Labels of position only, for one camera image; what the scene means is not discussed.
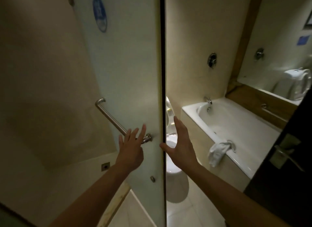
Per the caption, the chrome wall grab bar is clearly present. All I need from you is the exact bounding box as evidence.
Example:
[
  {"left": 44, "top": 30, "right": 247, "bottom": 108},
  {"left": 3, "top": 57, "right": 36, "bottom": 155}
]
[{"left": 260, "top": 103, "right": 289, "bottom": 123}]

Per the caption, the person's right forearm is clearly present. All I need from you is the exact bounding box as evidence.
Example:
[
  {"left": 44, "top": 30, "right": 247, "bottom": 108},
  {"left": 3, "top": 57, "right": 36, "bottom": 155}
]
[{"left": 186, "top": 164, "right": 291, "bottom": 227}]

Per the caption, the chrome bathtub faucet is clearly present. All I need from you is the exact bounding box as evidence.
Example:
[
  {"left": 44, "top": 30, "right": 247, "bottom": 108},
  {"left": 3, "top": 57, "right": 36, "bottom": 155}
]
[{"left": 203, "top": 96, "right": 213, "bottom": 113}]

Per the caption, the chrome shower door handle bar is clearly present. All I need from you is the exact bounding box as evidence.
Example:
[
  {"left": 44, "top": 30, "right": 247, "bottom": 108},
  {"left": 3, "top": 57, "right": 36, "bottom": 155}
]
[{"left": 95, "top": 97, "right": 153, "bottom": 145}]

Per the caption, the blue round sticker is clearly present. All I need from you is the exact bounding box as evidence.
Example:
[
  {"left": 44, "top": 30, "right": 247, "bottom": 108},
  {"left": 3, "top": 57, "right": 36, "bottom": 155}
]
[{"left": 92, "top": 0, "right": 108, "bottom": 33}]

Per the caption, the glass shower door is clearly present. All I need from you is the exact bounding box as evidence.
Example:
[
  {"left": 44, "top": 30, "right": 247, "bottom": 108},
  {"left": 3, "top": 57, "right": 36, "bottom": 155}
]
[{"left": 70, "top": 0, "right": 167, "bottom": 227}]

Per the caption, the person's left hand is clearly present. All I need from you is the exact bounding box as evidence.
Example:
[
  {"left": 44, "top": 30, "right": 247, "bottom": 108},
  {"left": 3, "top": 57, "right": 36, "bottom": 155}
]
[{"left": 114, "top": 124, "right": 147, "bottom": 174}]

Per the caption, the person's left forearm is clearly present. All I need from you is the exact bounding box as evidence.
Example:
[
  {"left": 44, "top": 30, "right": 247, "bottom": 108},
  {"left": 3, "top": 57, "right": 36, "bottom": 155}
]
[{"left": 48, "top": 164, "right": 128, "bottom": 227}]

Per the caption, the white cloth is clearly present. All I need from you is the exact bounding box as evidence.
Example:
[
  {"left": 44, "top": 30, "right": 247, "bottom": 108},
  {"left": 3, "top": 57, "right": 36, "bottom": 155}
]
[{"left": 208, "top": 141, "right": 234, "bottom": 168}]

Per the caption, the white bathtub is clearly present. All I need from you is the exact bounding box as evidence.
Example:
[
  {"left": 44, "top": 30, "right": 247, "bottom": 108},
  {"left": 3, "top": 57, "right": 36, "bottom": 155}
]
[{"left": 181, "top": 97, "right": 282, "bottom": 193}]

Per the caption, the white toilet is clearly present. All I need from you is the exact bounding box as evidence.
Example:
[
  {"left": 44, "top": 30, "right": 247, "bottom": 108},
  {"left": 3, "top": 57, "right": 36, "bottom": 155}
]
[{"left": 165, "top": 96, "right": 189, "bottom": 204}]

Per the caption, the dark wooden door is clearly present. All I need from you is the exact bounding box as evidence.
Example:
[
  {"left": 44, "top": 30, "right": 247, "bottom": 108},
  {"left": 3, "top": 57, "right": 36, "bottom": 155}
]
[{"left": 243, "top": 87, "right": 312, "bottom": 227}]

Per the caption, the chrome door lever handle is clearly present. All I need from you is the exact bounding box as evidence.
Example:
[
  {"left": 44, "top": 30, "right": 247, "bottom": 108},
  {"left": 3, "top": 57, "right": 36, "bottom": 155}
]
[{"left": 269, "top": 133, "right": 306, "bottom": 173}]

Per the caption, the chrome wall valve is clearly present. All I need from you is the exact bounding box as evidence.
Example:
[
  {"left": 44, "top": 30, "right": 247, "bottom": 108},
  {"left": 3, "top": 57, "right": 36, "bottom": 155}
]
[{"left": 207, "top": 52, "right": 218, "bottom": 69}]

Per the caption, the person's right hand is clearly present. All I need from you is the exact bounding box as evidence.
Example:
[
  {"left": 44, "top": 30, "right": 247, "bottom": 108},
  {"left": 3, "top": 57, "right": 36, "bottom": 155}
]
[{"left": 160, "top": 116, "right": 199, "bottom": 173}]

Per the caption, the bathtub wall mirror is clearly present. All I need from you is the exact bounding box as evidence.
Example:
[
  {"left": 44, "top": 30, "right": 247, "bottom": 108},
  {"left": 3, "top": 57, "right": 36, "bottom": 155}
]
[{"left": 237, "top": 0, "right": 312, "bottom": 106}]

